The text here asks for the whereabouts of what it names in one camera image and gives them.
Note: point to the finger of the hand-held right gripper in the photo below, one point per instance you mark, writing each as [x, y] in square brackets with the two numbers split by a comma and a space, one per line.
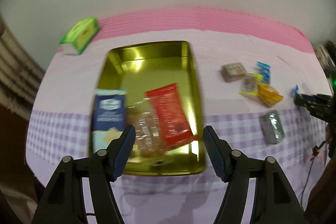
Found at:
[304, 100]

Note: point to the red snack packet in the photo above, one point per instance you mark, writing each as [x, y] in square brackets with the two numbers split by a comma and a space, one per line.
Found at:
[168, 113]

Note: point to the pink and purple checked bedsheet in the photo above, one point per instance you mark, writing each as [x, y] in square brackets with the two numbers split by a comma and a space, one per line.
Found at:
[157, 24]

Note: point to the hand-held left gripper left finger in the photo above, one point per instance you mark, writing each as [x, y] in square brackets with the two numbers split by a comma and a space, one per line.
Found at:
[123, 150]

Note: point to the orange-yellow snack packet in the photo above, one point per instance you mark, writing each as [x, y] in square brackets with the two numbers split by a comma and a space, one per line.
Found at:
[269, 94]

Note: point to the yellow-edged clear cake packet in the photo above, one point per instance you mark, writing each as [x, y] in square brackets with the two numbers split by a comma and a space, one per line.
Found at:
[249, 85]

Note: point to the maroon and gold tin box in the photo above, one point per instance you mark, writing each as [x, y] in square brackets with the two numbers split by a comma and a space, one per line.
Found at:
[157, 66]

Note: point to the green tissue pack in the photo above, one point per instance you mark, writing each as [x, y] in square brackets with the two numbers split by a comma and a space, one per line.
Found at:
[81, 33]

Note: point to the grey-green snack packet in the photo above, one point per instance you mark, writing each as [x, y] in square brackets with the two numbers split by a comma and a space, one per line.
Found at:
[271, 125]

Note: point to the clear packet of orange biscuits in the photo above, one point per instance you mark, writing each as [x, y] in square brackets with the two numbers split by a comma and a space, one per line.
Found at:
[149, 134]
[135, 116]

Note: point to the small brown snack box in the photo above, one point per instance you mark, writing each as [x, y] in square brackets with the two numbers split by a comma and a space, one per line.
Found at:
[233, 71]

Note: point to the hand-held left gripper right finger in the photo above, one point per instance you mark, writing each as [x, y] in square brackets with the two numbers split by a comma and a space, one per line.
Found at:
[215, 153]

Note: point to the dark candy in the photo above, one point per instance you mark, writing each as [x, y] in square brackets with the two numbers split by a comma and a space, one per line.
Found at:
[296, 90]

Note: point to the navy blue cracker packet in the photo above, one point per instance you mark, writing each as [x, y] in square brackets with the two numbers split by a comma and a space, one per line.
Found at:
[109, 113]

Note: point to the blue candy packet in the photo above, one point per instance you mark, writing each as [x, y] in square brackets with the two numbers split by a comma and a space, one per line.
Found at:
[265, 71]

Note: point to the beige curtain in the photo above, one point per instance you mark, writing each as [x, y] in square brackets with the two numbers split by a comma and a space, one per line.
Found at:
[15, 69]

